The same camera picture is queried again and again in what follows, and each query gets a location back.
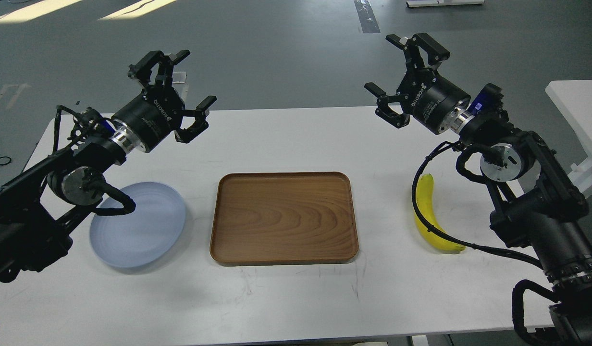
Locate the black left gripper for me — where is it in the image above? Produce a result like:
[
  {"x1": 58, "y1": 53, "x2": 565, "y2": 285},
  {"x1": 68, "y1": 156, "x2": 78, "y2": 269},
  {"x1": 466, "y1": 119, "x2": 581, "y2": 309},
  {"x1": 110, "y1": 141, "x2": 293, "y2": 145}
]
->
[{"x1": 111, "y1": 49, "x2": 217, "y2": 153}]

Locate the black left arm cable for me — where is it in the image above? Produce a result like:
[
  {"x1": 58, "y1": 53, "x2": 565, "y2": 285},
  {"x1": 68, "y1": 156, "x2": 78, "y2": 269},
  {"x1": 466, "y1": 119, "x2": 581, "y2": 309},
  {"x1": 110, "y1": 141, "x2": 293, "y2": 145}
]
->
[{"x1": 83, "y1": 168, "x2": 136, "y2": 217}]

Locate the light blue plate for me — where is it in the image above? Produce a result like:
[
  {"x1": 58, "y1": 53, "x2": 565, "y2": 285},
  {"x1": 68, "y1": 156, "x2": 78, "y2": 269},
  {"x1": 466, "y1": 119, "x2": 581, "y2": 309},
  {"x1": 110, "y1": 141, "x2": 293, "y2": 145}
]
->
[{"x1": 89, "y1": 182, "x2": 186, "y2": 269}]

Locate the yellow banana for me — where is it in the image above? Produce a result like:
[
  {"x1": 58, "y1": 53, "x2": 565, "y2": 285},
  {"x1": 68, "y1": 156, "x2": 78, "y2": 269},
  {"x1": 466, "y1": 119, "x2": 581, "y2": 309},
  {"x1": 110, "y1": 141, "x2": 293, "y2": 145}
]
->
[{"x1": 413, "y1": 173, "x2": 466, "y2": 253}]

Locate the white side table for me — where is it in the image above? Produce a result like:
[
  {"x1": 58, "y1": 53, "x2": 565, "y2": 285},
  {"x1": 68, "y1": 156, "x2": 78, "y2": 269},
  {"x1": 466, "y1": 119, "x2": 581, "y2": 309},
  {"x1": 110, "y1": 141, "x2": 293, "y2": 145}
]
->
[{"x1": 545, "y1": 80, "x2": 592, "y2": 198}]

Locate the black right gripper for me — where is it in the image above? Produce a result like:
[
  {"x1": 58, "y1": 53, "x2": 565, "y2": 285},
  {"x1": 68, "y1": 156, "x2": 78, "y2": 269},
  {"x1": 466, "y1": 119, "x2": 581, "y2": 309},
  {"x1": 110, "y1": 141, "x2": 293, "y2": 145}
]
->
[{"x1": 364, "y1": 33, "x2": 471, "y2": 134}]

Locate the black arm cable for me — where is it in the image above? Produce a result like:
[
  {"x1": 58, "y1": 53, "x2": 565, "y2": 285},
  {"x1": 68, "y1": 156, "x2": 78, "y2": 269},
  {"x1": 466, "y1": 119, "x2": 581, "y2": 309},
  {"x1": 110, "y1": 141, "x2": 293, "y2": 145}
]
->
[
  {"x1": 411, "y1": 140, "x2": 544, "y2": 270},
  {"x1": 83, "y1": 168, "x2": 136, "y2": 217}
]

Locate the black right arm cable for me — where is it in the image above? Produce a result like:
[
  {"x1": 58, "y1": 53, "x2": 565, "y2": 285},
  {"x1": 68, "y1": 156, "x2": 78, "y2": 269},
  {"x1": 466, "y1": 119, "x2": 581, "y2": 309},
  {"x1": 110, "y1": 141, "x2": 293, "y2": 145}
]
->
[{"x1": 411, "y1": 140, "x2": 544, "y2": 270}]

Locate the brown wooden tray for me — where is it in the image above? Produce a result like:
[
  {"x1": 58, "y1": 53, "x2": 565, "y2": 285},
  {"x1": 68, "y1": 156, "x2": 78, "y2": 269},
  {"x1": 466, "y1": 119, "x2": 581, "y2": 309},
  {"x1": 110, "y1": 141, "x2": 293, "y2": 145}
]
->
[{"x1": 210, "y1": 172, "x2": 359, "y2": 266}]

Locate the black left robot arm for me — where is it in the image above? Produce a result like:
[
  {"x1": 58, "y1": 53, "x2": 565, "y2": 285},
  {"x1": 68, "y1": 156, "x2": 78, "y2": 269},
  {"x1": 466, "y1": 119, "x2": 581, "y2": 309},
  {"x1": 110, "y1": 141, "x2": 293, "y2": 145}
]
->
[{"x1": 0, "y1": 50, "x2": 217, "y2": 283}]

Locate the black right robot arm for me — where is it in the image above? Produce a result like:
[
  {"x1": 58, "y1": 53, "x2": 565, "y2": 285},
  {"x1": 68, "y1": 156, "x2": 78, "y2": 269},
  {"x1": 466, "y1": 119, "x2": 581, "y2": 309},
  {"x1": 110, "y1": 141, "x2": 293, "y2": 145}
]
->
[{"x1": 365, "y1": 33, "x2": 592, "y2": 346}]

